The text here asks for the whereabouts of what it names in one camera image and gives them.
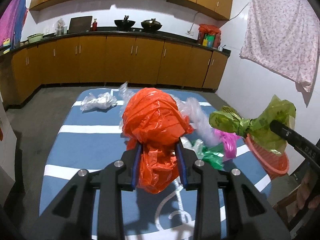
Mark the pink floral hanging cloth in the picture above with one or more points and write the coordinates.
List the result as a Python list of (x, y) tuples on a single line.
[(283, 36)]

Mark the green paw-print plastic bag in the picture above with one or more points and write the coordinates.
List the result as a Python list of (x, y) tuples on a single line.
[(228, 120)]

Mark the yellow detergent bottle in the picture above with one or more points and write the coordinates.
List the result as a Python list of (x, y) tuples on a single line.
[(6, 43)]

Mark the white plastic bag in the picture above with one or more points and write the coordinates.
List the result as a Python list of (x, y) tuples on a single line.
[(190, 143)]

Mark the dark green plastic bag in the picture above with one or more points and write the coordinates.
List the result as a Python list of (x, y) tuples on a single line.
[(211, 155)]

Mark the black wok with lid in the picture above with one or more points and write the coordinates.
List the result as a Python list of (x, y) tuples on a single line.
[(151, 25)]

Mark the small clear plastic bag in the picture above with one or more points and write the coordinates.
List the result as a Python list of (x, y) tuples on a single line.
[(102, 101)]

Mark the dark cutting board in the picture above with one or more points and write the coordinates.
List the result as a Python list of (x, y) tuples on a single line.
[(80, 24)]

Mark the white flower-decal cabinet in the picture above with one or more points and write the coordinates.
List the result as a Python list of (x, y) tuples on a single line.
[(7, 155)]

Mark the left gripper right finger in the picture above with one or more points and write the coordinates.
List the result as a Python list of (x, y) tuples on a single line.
[(248, 213)]

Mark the clear bubble wrap sheet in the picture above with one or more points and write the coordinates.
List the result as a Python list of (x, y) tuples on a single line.
[(190, 108)]

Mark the red bottle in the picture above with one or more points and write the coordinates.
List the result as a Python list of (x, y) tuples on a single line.
[(94, 25)]

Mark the blue music-note table cloth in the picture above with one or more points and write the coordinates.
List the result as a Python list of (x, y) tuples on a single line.
[(92, 140)]

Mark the green bowl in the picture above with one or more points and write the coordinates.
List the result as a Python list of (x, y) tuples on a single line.
[(35, 38)]

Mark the black wok with utensil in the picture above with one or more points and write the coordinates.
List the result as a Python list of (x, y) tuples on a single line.
[(125, 24)]

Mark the glass jar with bag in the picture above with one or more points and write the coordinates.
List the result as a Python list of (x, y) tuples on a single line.
[(60, 27)]

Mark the orange plastic bag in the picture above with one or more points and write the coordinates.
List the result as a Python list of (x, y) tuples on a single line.
[(152, 118)]

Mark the lower wooden kitchen cabinets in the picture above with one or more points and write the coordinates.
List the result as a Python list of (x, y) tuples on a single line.
[(109, 59)]

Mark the pink plastic bag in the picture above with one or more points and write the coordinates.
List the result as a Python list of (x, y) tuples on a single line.
[(229, 143)]

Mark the wooden chair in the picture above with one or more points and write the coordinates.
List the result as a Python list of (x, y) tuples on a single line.
[(301, 217)]

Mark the orange bag with groceries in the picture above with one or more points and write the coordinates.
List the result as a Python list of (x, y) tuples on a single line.
[(209, 36)]

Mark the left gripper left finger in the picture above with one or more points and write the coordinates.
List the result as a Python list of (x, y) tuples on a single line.
[(70, 213)]

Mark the magenta blue hanging cloth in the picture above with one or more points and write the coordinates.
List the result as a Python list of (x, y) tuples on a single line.
[(12, 21)]

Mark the red plastic basket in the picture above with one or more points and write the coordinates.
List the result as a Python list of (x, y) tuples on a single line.
[(274, 165)]

